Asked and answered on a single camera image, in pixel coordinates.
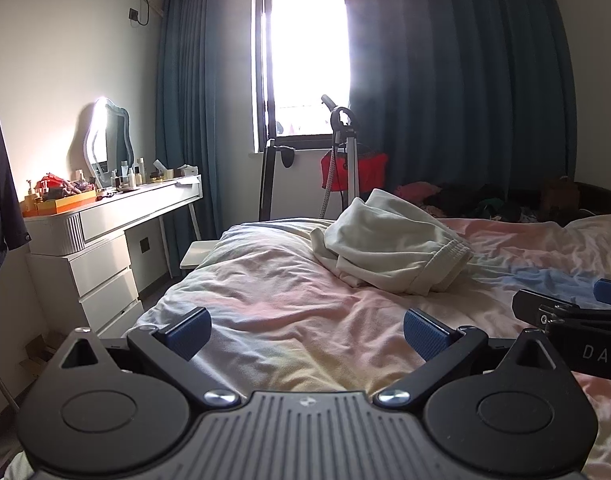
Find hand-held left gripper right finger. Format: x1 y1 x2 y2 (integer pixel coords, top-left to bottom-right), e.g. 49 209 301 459
373 308 561 409

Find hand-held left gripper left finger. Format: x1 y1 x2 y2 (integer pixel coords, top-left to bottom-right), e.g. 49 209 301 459
60 306 242 409

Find cream white pants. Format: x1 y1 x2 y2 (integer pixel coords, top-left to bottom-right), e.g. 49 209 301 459
310 188 474 296

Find pile of dark clothes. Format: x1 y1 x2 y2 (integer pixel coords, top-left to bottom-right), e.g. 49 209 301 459
420 182 543 223

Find white stool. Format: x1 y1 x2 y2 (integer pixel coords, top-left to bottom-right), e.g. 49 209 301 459
180 240 222 271

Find dark headboard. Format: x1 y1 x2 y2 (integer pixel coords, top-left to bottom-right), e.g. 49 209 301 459
574 182 611 219

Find pastel duvet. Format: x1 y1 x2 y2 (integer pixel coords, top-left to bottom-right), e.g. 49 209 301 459
128 215 611 480

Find brown bag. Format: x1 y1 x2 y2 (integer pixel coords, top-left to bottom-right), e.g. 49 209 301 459
539 176 579 212

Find white dressing table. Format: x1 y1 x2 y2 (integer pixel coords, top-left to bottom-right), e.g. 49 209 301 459
23 175 204 339

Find pink cloth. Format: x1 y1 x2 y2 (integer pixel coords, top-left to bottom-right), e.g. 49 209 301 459
393 181 441 201

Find cardboard box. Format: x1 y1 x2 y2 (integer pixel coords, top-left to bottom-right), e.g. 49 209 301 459
20 332 62 377

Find group of cosmetic bottles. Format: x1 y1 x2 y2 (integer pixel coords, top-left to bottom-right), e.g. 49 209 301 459
76 156 147 192

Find black folding stand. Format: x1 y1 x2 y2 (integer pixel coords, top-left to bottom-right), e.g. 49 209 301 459
258 137 297 221

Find red bag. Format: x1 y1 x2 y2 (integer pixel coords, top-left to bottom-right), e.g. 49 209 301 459
320 150 389 194

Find orange tray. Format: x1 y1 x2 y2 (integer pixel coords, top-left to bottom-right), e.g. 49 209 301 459
22 187 97 217

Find wavy vanity mirror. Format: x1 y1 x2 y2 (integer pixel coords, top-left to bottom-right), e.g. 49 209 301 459
82 97 136 189

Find narrow blue curtain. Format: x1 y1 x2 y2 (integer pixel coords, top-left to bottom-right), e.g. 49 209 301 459
154 0 262 279

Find wide blue curtain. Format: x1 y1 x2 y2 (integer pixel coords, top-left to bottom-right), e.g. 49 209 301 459
340 0 585 211

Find window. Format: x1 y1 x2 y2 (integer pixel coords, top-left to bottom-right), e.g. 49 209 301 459
252 0 352 154

